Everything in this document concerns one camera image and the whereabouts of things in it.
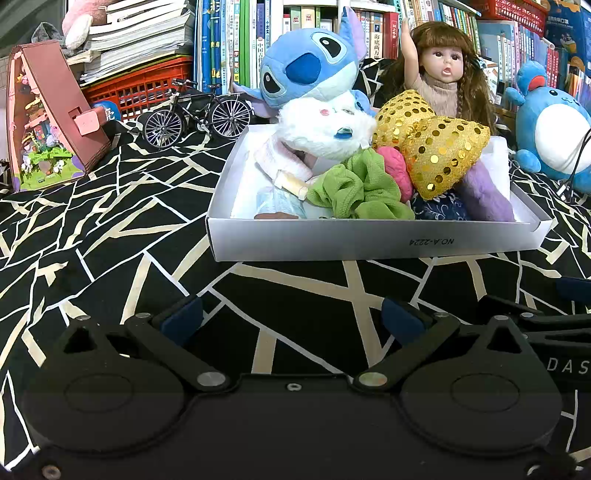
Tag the stack of flat books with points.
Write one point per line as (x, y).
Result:
(138, 37)

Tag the red plastic basket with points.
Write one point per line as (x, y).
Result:
(134, 87)
(521, 14)

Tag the pink miniature dollhouse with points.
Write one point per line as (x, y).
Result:
(51, 92)

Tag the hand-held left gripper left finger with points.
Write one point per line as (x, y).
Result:
(184, 318)

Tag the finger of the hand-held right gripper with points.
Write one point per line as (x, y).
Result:
(554, 321)
(577, 288)

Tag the blue alien plush toy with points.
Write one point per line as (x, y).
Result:
(304, 60)

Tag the row of upright books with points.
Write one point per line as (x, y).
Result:
(221, 41)

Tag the blue round mouse plush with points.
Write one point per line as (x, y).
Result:
(554, 124)

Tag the pink scrunchie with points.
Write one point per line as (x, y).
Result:
(392, 168)

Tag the blue round badge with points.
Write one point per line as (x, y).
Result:
(105, 113)

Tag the gold sequin cloth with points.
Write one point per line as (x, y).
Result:
(438, 147)

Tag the brown-haired baby doll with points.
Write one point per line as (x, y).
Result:
(443, 60)

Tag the grey cloth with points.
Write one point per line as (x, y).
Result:
(46, 34)

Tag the navy patterned scrunchie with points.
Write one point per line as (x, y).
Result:
(438, 210)

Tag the white cardboard box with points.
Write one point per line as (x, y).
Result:
(369, 240)

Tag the purple cloth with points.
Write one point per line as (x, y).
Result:
(485, 194)

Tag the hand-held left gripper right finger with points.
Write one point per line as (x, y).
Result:
(401, 323)

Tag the blue cardboard box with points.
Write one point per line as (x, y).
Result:
(570, 37)

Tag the white fluffy plush toy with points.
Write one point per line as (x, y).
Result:
(318, 124)

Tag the pink bunny plush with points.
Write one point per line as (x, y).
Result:
(78, 21)

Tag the green scrunchie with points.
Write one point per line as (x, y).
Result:
(360, 184)

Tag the colourful printed box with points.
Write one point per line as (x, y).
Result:
(489, 78)

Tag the metal model bicycle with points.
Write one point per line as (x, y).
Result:
(228, 117)

